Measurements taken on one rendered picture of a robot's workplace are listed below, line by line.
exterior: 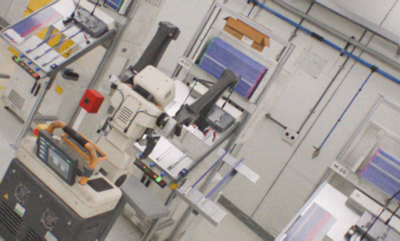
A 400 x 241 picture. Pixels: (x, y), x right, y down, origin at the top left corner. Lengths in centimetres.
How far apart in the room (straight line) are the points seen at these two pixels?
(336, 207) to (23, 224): 193
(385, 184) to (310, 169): 171
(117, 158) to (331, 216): 144
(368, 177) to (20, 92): 314
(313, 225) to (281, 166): 186
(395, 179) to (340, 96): 174
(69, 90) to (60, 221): 197
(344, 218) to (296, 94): 197
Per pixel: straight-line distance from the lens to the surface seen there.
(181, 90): 350
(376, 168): 302
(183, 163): 305
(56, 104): 409
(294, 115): 467
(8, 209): 246
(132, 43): 425
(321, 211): 300
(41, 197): 229
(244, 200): 490
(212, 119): 323
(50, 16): 424
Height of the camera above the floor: 182
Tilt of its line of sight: 13 degrees down
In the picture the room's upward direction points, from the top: 31 degrees clockwise
